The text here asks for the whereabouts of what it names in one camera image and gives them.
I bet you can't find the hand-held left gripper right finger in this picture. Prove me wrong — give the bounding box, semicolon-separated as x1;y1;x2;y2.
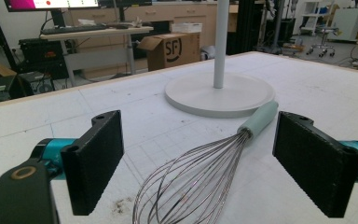
272;110;358;218

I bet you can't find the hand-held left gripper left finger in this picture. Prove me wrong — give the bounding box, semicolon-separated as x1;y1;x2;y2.
31;109;125;217

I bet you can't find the wooden desk with metal legs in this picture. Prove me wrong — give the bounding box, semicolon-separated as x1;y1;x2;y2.
39;25;155;88

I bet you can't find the white shelf unit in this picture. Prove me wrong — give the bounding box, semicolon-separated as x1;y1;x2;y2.
300;0;339;35

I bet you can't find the white flat box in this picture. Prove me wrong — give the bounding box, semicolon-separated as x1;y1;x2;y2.
171;21;203;34

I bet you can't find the computer monitor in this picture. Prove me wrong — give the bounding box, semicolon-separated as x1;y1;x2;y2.
3;0;101;13

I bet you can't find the black keyboard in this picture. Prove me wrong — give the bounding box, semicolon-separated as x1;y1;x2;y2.
41;24;109;35

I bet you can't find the rolling stool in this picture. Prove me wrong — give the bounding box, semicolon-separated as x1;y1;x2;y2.
305;26;339;59

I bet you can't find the whisk with pale green handle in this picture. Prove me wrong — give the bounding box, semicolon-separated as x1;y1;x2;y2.
132;100;280;224

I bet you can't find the white lamp stand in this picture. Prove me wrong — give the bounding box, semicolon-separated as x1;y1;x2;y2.
163;0;276;119

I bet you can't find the cardboard box with black logo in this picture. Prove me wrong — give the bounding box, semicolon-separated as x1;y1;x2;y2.
137;32;201;72

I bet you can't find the black equipment case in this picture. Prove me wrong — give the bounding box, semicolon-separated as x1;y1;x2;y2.
18;37;70;79

